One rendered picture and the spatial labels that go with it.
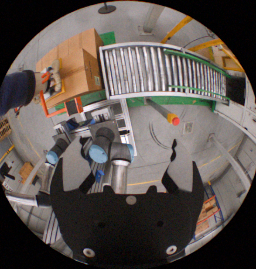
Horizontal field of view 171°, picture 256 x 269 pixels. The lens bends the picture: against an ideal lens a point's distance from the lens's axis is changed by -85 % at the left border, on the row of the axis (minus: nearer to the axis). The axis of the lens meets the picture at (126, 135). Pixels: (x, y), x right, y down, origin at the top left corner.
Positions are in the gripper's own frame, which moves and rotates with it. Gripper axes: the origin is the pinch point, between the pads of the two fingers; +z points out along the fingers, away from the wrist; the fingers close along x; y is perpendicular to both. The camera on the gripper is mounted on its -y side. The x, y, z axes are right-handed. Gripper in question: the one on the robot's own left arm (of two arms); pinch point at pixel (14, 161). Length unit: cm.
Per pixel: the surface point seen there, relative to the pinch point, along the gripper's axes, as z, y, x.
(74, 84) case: 58, 28, -59
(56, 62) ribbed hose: 38, 45, -60
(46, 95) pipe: 42, 28, -40
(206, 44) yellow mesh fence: 65, 67, -203
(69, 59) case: 58, 52, -60
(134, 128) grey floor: 152, -70, -98
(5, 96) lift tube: 5, 33, -50
